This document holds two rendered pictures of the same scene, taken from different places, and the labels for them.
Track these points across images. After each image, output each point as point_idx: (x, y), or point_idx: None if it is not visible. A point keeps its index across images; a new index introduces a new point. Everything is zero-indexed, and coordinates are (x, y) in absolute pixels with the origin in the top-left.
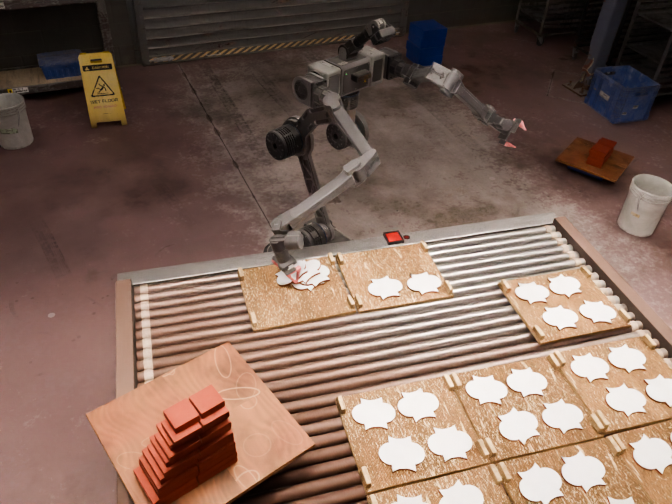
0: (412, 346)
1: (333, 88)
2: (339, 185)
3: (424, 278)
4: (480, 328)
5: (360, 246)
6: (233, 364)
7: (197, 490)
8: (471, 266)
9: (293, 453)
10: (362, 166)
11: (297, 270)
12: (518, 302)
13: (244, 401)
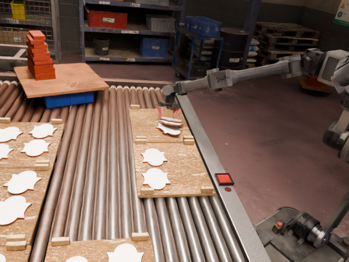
0: (91, 161)
1: (330, 70)
2: (201, 78)
3: (161, 179)
4: (95, 209)
5: (210, 160)
6: (92, 85)
7: (29, 73)
8: (186, 229)
9: (26, 90)
10: (212, 73)
11: (159, 107)
12: (113, 244)
13: (67, 85)
